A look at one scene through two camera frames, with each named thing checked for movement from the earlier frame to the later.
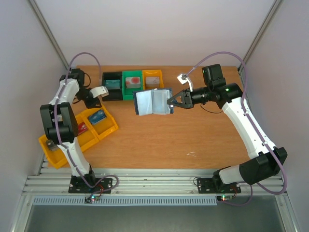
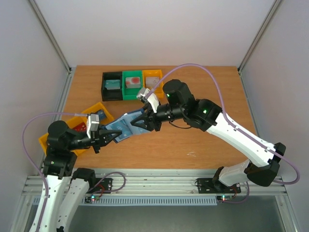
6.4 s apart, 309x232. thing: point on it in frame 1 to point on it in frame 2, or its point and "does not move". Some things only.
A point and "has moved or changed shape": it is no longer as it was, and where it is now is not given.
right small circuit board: x=224 y=198 does not move
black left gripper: x=91 y=104 to x=101 y=136
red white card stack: x=133 y=82 does not move
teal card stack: x=113 y=84 does not move
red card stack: x=82 y=127 does not move
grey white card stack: x=152 y=81 does not move
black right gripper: x=187 y=99 to x=154 y=120
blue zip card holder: x=154 y=101 has moved or changed shape
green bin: x=128 y=93 does not move
